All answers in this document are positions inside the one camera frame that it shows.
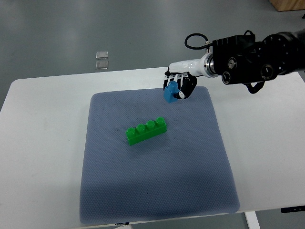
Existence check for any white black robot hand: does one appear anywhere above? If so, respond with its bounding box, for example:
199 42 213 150
163 52 218 100

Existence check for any blue toy block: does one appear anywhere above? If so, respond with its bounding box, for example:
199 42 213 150
163 81 180 103

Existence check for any green four-stud toy block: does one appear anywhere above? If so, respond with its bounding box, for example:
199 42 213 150
125 117 167 146

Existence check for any upper metal floor plate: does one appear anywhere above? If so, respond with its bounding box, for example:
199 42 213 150
96 51 108 60

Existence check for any blue-grey fabric mat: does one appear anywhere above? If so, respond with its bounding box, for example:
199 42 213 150
80 86 240 224

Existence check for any wooden box corner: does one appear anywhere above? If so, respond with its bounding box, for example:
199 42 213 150
269 0 305 12

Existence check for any white table leg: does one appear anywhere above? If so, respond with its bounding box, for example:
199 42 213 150
244 211 260 229

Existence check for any black desk control panel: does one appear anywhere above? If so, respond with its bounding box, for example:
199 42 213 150
281 206 305 214

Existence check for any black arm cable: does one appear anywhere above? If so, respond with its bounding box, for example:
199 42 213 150
184 33 212 51

